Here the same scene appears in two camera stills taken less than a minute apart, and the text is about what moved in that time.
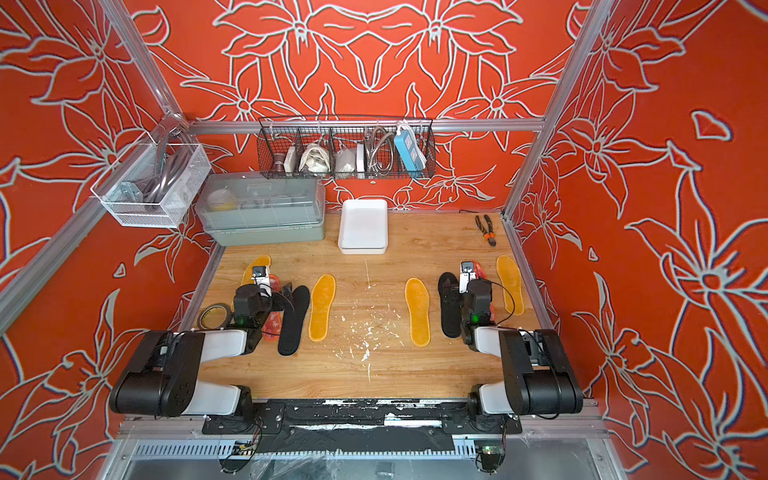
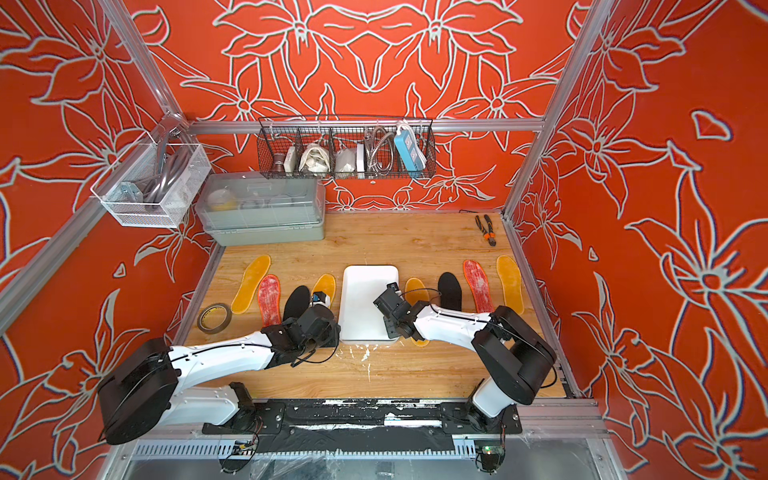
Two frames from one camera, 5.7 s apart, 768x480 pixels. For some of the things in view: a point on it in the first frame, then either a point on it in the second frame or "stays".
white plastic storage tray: x=364 y=227 -> x=361 y=321
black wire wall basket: x=346 y=147 stays
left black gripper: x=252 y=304 -> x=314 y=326
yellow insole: x=418 y=302 stays
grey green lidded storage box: x=262 y=208 stays
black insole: x=451 y=309 stays
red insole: x=272 y=329 stays
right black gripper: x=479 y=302 -> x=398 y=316
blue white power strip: x=410 y=148 stays
